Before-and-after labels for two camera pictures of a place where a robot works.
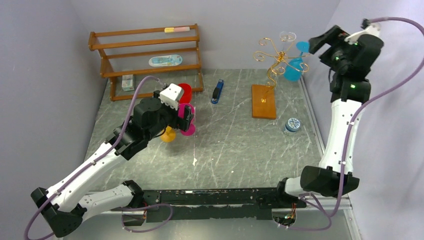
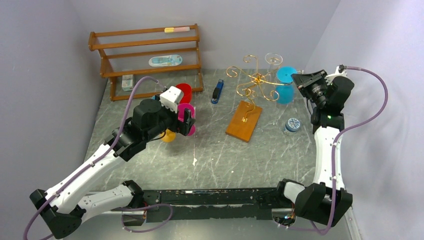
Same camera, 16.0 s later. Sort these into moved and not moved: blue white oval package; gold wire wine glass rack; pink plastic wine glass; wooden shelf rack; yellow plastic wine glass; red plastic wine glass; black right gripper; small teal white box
Moved: black right gripper; gold wire wine glass rack
Not moved: wooden shelf rack; small teal white box; yellow plastic wine glass; pink plastic wine glass; blue white oval package; red plastic wine glass
